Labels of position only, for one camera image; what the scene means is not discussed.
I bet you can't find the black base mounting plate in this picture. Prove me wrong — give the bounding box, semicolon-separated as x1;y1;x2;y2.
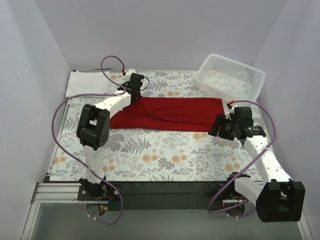
77;180;256;212

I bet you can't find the white plastic basket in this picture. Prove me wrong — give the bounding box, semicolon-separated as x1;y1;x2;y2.
195;54;266;102

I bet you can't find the red t-shirt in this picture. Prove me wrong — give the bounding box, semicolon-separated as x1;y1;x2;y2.
110;97;225;132

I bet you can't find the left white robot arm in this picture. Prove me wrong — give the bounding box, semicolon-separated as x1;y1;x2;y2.
76;69;148;200

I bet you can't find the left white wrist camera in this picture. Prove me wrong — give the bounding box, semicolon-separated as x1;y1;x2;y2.
121;68;136;81

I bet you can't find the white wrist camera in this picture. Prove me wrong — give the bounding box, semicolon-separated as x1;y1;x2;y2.
224;100;239;120
121;68;136;81

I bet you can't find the floral patterned table mat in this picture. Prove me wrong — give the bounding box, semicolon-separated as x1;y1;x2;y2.
47;71;280;182

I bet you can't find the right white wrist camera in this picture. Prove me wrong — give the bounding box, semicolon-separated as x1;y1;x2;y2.
224;100;239;120

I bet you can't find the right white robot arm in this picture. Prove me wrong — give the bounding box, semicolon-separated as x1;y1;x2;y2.
207;101;306;223

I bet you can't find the folded white t-shirt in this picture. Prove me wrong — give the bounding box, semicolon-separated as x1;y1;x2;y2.
65;71;111;98

